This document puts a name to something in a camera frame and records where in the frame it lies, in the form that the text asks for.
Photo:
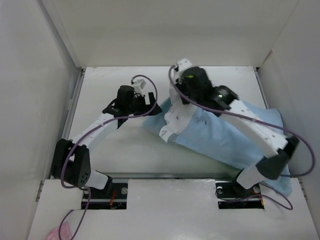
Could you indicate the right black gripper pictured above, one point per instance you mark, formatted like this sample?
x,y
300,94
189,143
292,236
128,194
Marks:
x,y
182,84

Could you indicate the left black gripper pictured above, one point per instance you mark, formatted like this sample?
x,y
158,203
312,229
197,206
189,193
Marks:
x,y
141,99

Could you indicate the white pillow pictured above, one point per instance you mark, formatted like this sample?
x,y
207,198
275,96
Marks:
x,y
178,116

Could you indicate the light blue pillowcase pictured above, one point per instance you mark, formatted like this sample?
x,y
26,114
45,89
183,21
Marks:
x,y
217,139

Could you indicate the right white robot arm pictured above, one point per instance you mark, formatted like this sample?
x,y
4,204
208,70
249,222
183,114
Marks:
x,y
277,148

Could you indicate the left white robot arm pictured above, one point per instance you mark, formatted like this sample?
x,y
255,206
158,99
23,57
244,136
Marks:
x,y
72,157

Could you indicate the pink cloth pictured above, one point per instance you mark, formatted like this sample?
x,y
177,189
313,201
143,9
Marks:
x,y
63,233

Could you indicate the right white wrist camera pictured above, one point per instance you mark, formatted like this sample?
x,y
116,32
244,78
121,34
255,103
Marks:
x,y
180,67

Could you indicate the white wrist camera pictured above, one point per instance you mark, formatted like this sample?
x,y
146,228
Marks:
x,y
138,86
180,67

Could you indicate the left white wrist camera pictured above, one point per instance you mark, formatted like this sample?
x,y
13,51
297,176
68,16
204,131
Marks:
x,y
138,86

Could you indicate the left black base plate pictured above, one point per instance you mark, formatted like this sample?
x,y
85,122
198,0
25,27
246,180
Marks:
x,y
114,199

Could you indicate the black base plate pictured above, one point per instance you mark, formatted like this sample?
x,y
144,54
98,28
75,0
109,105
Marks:
x,y
231,197
114,199

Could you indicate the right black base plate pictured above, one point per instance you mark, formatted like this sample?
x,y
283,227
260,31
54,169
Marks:
x,y
231,197

